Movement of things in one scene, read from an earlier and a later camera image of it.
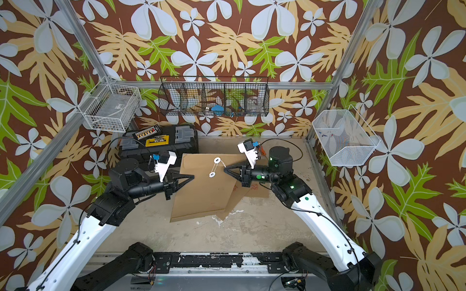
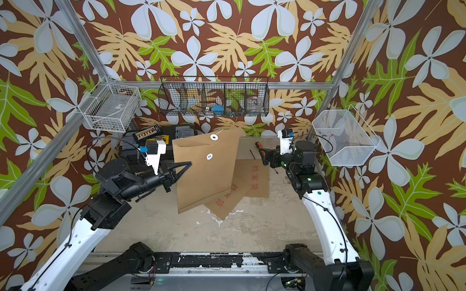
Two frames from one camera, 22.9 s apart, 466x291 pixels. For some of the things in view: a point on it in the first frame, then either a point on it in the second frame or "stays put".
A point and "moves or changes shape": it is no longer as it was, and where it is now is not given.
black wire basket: (214, 96) stays put
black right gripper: (246, 178) to (271, 154)
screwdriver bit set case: (147, 133) stays put
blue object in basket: (218, 110) stays put
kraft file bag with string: (210, 190) moves or changes shape
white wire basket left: (110, 107) stays put
